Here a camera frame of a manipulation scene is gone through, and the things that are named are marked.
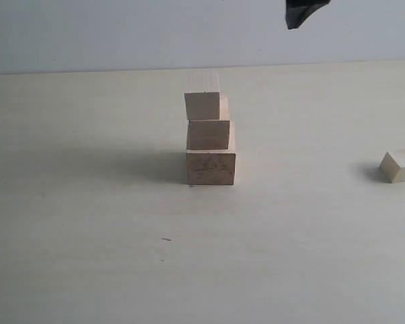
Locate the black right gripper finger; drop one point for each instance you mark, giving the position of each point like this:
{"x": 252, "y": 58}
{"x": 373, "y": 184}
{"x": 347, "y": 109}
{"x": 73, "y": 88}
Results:
{"x": 297, "y": 11}

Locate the smallest wooden cube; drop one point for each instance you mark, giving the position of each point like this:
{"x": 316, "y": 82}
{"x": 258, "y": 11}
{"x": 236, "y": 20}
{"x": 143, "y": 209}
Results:
{"x": 393, "y": 166}

